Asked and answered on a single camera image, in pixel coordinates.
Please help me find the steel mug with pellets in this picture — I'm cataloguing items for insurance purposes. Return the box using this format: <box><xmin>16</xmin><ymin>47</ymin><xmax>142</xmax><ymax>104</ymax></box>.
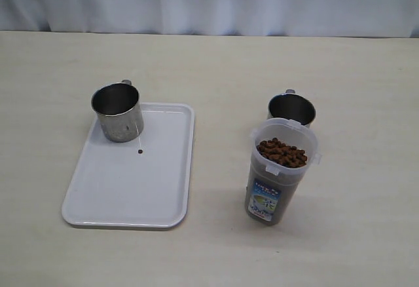
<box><xmin>91</xmin><ymin>79</ymin><xmax>144</xmax><ymax>143</ymax></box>

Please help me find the clear plastic container with label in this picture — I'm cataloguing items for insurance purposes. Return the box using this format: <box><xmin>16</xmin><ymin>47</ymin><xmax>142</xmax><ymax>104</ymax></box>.
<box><xmin>245</xmin><ymin>118</ymin><xmax>319</xmax><ymax>225</ymax></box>

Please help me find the white plastic tray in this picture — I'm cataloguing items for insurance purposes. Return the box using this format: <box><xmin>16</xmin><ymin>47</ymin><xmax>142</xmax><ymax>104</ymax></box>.
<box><xmin>62</xmin><ymin>102</ymin><xmax>195</xmax><ymax>229</ymax></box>

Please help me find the white curtain backdrop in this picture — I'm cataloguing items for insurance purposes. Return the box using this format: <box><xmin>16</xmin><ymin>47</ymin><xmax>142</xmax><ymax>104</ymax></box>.
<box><xmin>1</xmin><ymin>0</ymin><xmax>418</xmax><ymax>37</ymax></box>

